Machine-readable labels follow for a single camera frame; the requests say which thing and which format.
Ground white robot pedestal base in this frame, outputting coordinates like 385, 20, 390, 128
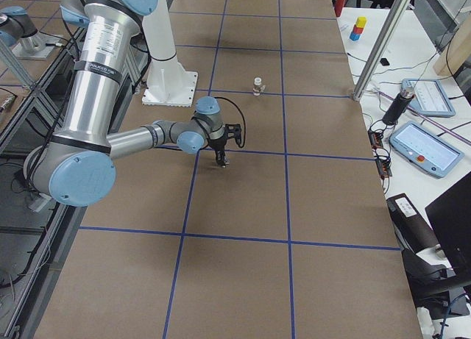
143, 0, 198, 107

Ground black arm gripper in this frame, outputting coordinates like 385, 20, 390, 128
208, 135, 227, 151

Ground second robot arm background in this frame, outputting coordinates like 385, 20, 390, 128
1, 6, 55, 60

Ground black box with label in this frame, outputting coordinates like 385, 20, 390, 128
386, 193, 439, 253

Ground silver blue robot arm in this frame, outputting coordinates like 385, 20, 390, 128
24, 0, 227, 207

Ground black monitor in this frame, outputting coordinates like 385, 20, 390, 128
425, 173, 470, 274

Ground yellow red blue blocks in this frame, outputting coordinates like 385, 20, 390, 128
349, 16, 367, 41

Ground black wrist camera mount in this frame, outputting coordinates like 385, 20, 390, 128
224, 124, 245, 149

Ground blue teach pendant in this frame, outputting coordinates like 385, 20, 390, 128
389, 121, 464, 179
401, 79, 456, 118

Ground black water bottle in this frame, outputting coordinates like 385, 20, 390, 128
381, 87, 414, 126

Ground small black puck device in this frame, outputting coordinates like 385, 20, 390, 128
380, 57, 390, 66

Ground blue teach pendant far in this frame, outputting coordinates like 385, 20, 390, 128
401, 79, 456, 118

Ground blue teach pendant near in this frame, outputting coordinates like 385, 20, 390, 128
389, 121, 464, 179

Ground white PPR valve with handle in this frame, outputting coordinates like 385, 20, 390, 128
252, 77, 266, 96

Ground aluminium frame post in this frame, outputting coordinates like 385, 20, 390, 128
352, 0, 410, 101

